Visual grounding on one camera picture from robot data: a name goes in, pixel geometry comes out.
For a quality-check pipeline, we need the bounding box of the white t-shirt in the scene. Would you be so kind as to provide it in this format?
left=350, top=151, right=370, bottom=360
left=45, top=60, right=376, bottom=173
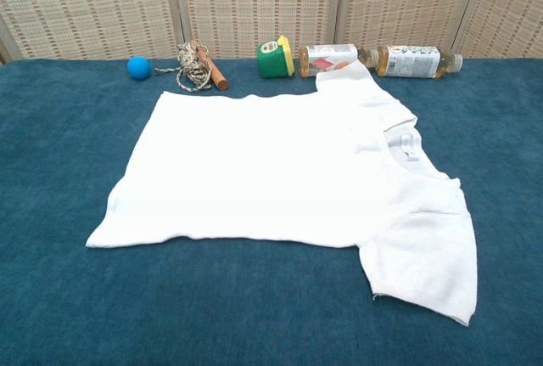
left=85, top=59, right=479, bottom=327

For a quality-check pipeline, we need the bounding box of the green container with yellow lid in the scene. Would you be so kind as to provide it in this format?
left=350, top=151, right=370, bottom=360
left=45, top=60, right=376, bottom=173
left=256, top=35, right=295, bottom=80

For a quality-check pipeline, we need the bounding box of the brown wooden stick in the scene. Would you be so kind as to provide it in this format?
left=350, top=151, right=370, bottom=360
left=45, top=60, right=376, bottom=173
left=189, top=39, right=230, bottom=90

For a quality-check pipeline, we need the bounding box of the tea bottle with fruit label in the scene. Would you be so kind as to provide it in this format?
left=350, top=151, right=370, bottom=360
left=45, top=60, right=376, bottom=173
left=298, top=43, right=378, bottom=79

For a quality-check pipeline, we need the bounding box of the blue table cover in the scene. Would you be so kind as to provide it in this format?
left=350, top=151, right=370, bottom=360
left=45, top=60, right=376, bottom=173
left=0, top=58, right=543, bottom=366

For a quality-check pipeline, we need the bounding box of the woven folding screen panel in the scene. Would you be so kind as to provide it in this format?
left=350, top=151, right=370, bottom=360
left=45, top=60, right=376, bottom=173
left=0, top=0, right=178, bottom=61
left=334, top=0, right=487, bottom=59
left=169, top=0, right=344, bottom=61
left=451, top=0, right=543, bottom=60

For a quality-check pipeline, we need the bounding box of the blue ball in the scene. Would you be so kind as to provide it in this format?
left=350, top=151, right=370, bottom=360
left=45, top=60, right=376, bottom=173
left=126, top=55, right=152, bottom=82

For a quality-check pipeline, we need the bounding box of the tea bottle with white label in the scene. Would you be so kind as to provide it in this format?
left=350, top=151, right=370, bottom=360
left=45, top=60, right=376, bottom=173
left=375, top=45, right=464, bottom=79

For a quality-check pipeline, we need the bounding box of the braided beige rope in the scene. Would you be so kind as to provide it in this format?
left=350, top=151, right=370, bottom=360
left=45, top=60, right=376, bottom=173
left=154, top=42, right=213, bottom=93

